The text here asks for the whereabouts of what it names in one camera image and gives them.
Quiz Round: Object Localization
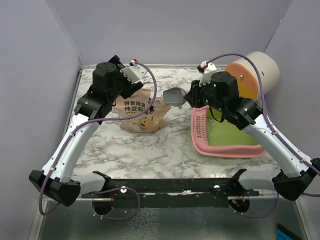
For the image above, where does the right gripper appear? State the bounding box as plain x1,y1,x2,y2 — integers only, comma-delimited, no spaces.
184,76,227,114

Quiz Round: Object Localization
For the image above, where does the grey metal litter scoop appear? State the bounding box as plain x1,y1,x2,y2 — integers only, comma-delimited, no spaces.
163,87,187,107

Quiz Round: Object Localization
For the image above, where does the cat litter bag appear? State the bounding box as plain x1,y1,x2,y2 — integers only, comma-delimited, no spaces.
114,88,171,133

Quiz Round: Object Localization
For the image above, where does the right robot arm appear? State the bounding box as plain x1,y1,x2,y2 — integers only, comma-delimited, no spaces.
183,71,320,201

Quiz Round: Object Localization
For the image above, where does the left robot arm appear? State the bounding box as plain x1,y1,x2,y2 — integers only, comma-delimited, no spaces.
28,55,147,207

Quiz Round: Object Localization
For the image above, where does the pink litter box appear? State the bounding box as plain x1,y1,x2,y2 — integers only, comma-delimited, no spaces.
190,106,266,159

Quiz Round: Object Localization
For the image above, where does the cylindrical drawer cabinet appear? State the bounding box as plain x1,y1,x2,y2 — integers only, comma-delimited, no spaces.
224,51,280,104

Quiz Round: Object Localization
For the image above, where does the black base bar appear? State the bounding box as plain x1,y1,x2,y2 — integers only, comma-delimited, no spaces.
82,169,259,208

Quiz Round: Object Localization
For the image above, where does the blue object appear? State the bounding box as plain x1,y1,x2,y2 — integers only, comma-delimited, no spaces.
275,223,302,240

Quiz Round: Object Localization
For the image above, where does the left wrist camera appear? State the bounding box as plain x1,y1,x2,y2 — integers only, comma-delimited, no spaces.
120,58,147,83

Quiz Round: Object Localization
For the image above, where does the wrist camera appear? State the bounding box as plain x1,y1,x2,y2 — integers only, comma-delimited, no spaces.
197,61,218,87
120,58,147,83

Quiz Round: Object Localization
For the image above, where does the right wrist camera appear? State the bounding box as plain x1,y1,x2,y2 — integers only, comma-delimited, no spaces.
197,61,218,87

